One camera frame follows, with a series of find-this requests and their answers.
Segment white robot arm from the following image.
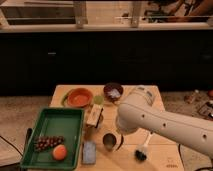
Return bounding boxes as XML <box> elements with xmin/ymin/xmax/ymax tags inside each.
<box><xmin>115</xmin><ymin>85</ymin><xmax>213</xmax><ymax>159</ymax></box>

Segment small metal cup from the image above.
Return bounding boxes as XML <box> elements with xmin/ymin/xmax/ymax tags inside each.
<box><xmin>103</xmin><ymin>133</ymin><xmax>117</xmax><ymax>150</ymax></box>

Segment black white dish brush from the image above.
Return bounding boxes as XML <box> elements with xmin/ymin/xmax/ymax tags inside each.
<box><xmin>135</xmin><ymin>132</ymin><xmax>153</xmax><ymax>162</ymax></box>

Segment wooden toy block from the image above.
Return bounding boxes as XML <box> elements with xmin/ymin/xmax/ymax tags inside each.
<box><xmin>86</xmin><ymin>104</ymin><xmax>103</xmax><ymax>127</ymax></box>

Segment green round lid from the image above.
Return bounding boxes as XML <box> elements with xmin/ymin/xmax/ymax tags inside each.
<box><xmin>93</xmin><ymin>95</ymin><xmax>104</xmax><ymax>105</ymax></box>

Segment dark red bowl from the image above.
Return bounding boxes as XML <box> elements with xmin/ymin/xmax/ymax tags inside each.
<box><xmin>103</xmin><ymin>82</ymin><xmax>124</xmax><ymax>102</ymax></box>

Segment blue sponge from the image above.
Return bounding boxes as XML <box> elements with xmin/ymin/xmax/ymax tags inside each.
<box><xmin>82</xmin><ymin>141</ymin><xmax>96</xmax><ymax>165</ymax></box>

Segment orange bowl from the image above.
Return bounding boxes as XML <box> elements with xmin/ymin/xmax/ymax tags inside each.
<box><xmin>67</xmin><ymin>88</ymin><xmax>93</xmax><ymax>107</ymax></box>

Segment green plastic tray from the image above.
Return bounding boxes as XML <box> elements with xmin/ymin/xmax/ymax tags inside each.
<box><xmin>20</xmin><ymin>108</ymin><xmax>84</xmax><ymax>171</ymax></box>

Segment green plate under bowl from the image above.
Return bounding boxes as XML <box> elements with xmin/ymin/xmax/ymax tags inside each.
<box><xmin>61</xmin><ymin>89</ymin><xmax>73</xmax><ymax>107</ymax></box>

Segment orange fruit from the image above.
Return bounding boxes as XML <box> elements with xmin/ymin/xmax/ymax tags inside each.
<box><xmin>52</xmin><ymin>144</ymin><xmax>67</xmax><ymax>161</ymax></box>

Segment dark red grape bunch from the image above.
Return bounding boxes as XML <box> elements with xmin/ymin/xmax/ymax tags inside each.
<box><xmin>34</xmin><ymin>136</ymin><xmax>65</xmax><ymax>152</ymax></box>

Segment black cable left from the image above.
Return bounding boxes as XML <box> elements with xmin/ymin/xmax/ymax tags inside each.
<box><xmin>0</xmin><ymin>127</ymin><xmax>33</xmax><ymax>169</ymax></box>

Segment black cable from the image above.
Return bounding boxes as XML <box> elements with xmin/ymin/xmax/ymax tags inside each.
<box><xmin>177</xmin><ymin>143</ymin><xmax>213</xmax><ymax>171</ymax></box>
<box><xmin>0</xmin><ymin>127</ymin><xmax>33</xmax><ymax>169</ymax></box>

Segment black cable right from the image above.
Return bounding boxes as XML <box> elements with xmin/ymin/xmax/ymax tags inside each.
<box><xmin>177</xmin><ymin>143</ymin><xmax>213</xmax><ymax>171</ymax></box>

